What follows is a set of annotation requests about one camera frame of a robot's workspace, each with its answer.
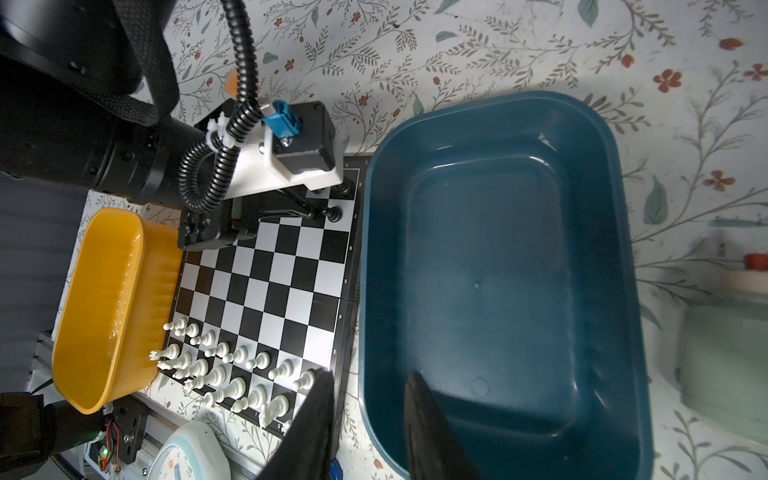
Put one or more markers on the yellow tray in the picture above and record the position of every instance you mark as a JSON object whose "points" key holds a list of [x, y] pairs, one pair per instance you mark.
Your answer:
{"points": [[120, 295]]}

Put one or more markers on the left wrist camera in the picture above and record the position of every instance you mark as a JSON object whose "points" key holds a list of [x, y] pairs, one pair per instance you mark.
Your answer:
{"points": [[251, 149]]}

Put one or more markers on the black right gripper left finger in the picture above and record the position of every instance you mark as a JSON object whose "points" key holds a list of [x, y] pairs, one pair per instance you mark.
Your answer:
{"points": [[306, 450]]}

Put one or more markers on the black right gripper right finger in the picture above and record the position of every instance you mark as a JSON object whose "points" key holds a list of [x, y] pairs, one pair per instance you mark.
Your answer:
{"points": [[433, 450]]}

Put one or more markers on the black and white chessboard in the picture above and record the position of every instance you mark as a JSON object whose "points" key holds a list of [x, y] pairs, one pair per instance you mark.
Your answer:
{"points": [[290, 292]]}

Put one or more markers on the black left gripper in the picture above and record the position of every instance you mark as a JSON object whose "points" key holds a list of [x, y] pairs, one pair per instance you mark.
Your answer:
{"points": [[239, 218]]}

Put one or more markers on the pale green clock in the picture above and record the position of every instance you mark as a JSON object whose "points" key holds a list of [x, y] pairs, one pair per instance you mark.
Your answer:
{"points": [[191, 452]]}

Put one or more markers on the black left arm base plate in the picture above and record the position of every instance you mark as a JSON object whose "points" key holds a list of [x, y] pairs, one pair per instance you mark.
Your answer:
{"points": [[116, 447]]}

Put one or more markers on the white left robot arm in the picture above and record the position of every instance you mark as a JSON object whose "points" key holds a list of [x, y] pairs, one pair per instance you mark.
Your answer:
{"points": [[87, 94]]}

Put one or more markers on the teal tray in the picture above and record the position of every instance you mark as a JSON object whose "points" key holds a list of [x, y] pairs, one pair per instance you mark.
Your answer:
{"points": [[497, 264]]}

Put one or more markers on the orange tape roll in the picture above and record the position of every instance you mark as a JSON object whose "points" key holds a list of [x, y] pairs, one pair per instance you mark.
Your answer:
{"points": [[231, 83]]}

